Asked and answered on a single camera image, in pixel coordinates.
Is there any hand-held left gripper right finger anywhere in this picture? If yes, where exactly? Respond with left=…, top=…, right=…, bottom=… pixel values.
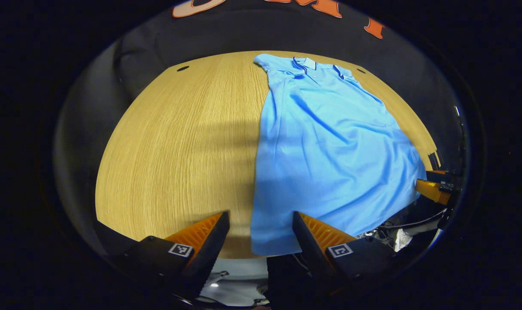
left=292, top=211, right=399, bottom=303

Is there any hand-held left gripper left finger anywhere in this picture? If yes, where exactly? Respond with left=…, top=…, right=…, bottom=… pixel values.
left=108, top=211, right=230, bottom=302

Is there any white crumpled cloth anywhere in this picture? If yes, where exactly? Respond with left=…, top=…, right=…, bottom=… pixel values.
left=392, top=219, right=439, bottom=253

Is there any black cable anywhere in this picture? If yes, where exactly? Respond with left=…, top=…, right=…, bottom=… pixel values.
left=376, top=208, right=447, bottom=229

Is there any light blue polo T-shirt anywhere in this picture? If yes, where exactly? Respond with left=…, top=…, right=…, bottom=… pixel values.
left=250, top=53, right=428, bottom=257

